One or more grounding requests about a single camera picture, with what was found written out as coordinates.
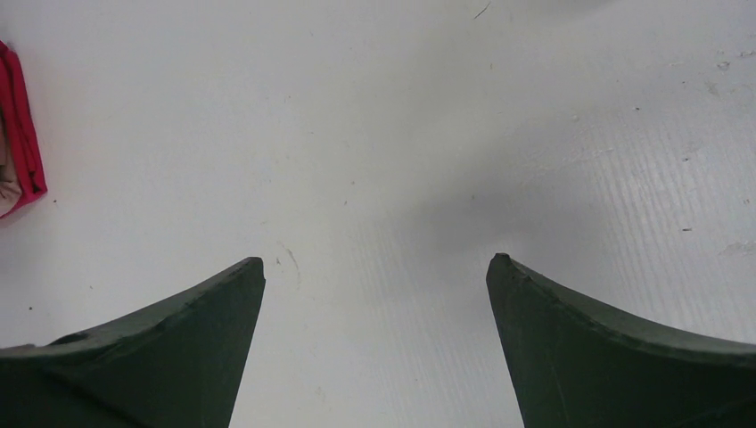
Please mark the folded crimson t-shirt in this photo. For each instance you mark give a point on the folded crimson t-shirt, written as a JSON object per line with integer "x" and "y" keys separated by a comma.
{"x": 20, "y": 128}

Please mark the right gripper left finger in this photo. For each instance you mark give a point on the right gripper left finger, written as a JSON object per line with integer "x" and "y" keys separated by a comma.
{"x": 175, "y": 363}

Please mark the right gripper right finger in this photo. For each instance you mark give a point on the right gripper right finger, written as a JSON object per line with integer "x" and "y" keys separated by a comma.
{"x": 575, "y": 361}

